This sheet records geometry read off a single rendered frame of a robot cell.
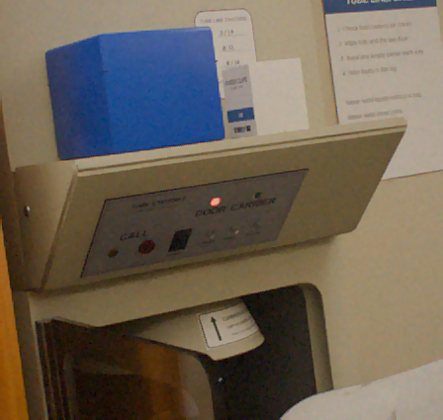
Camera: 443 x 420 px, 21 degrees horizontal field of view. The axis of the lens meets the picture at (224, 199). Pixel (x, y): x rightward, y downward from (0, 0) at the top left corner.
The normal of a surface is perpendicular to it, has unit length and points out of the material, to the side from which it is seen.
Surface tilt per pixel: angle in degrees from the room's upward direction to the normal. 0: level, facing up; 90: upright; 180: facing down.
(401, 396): 43
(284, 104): 90
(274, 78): 90
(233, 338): 67
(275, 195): 135
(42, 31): 90
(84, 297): 90
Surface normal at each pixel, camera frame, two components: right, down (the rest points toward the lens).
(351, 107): 0.54, -0.03
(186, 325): 0.25, -0.39
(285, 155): 0.47, 0.68
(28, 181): -0.83, 0.14
